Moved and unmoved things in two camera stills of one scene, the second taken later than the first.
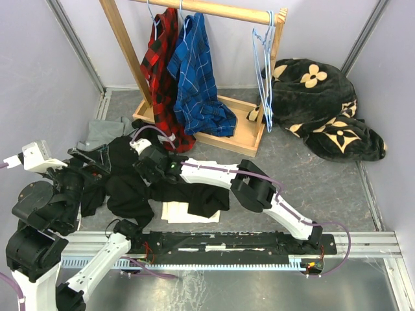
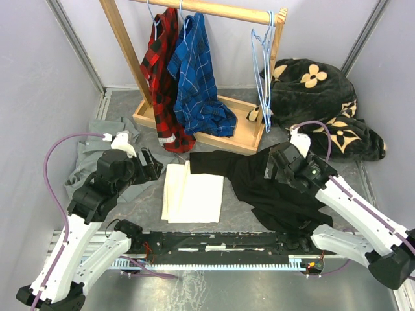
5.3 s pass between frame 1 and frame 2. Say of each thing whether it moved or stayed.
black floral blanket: stayed
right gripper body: moved
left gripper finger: moved
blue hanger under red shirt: stayed
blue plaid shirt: stayed
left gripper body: moved
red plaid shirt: stayed
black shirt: moved
